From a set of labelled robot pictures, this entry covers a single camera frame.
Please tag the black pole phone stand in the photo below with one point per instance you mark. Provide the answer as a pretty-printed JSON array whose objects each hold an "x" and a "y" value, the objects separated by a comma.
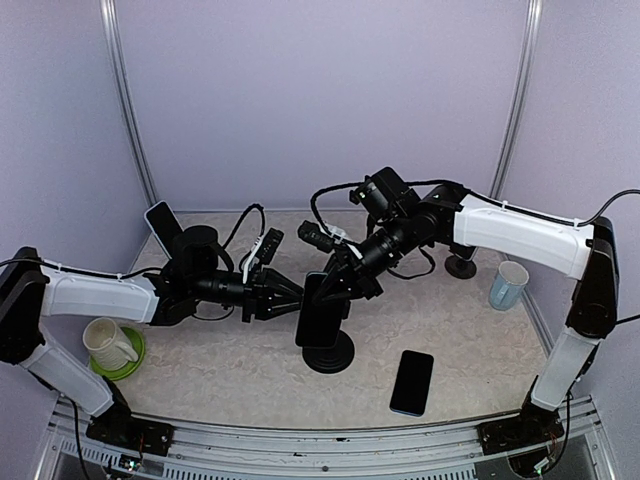
[{"x": 335, "y": 359}]

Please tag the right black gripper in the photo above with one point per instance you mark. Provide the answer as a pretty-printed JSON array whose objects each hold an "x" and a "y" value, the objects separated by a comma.
[{"x": 360, "y": 280}]

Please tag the front aluminium rail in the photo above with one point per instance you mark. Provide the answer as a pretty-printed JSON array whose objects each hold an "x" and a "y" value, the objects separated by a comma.
[{"x": 198, "y": 450}]

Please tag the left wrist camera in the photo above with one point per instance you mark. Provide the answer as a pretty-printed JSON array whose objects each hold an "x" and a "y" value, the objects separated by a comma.
[{"x": 262, "y": 252}]

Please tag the right aluminium frame post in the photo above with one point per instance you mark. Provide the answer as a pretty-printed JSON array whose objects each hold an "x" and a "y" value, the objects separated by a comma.
[{"x": 524, "y": 70}]

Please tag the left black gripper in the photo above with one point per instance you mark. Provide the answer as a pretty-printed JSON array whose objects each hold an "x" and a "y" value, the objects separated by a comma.
[{"x": 258, "y": 294}]

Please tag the folding plate phone stand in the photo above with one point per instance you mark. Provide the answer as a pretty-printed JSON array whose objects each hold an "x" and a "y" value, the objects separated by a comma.
[{"x": 460, "y": 263}]

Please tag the light blue mug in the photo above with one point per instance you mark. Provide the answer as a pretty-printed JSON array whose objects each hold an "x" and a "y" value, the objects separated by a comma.
[{"x": 509, "y": 282}]

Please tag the left aluminium frame post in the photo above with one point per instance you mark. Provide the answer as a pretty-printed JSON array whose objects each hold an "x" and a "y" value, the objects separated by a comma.
[{"x": 113, "y": 40}]

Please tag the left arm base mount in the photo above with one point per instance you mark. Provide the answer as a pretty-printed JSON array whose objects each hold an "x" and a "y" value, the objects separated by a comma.
[{"x": 117, "y": 426}]

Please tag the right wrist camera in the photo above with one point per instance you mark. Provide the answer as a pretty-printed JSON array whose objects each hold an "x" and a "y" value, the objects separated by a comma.
[{"x": 326, "y": 239}]

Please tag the aluminium frame post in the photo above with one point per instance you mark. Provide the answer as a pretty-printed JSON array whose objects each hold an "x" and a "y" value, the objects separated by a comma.
[
  {"x": 524, "y": 70},
  {"x": 113, "y": 40}
]

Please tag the cream ribbed mug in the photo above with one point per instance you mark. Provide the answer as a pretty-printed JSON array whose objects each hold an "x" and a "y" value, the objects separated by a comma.
[{"x": 99, "y": 332}]

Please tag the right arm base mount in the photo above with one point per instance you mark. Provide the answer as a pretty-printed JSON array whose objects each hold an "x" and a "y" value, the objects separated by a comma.
[{"x": 532, "y": 425}]

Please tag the black smartphone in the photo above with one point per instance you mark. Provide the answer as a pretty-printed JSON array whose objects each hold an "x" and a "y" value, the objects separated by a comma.
[
  {"x": 164, "y": 225},
  {"x": 318, "y": 324},
  {"x": 412, "y": 383}
]

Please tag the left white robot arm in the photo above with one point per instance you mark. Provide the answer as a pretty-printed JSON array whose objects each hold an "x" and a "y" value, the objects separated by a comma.
[{"x": 198, "y": 270}]

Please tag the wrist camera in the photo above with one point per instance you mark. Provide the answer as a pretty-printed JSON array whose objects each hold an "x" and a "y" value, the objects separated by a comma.
[
  {"x": 326, "y": 239},
  {"x": 262, "y": 252}
]

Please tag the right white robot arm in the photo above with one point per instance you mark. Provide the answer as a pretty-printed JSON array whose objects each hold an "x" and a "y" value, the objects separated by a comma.
[{"x": 400, "y": 221}]

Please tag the green saucer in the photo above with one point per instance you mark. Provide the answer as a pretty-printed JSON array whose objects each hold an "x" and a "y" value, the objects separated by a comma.
[{"x": 135, "y": 350}]

